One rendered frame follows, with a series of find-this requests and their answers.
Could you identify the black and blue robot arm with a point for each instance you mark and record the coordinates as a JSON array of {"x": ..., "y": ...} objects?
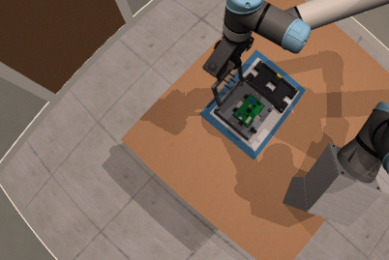
[{"x": 363, "y": 155}]

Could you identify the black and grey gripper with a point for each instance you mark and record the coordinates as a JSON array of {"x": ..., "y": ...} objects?
[{"x": 235, "y": 58}]

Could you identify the green circuit board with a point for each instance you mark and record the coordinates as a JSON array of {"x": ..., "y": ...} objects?
[{"x": 248, "y": 110}]

